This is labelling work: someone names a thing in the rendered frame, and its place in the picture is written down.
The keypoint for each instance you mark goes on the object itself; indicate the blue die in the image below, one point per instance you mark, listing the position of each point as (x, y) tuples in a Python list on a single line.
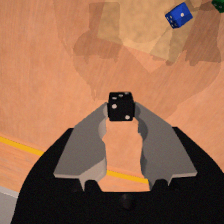
[(179, 15)]

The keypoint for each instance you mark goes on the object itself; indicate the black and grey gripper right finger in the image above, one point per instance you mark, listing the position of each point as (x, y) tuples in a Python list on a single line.
[(168, 153)]

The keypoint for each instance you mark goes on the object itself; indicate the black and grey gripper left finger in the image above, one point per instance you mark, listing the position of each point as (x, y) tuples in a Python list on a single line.
[(78, 155)]

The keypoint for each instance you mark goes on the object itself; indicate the black die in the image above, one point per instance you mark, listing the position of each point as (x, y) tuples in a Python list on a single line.
[(120, 106)]

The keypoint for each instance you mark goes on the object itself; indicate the tan mat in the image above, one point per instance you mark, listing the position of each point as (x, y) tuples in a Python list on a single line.
[(142, 25)]

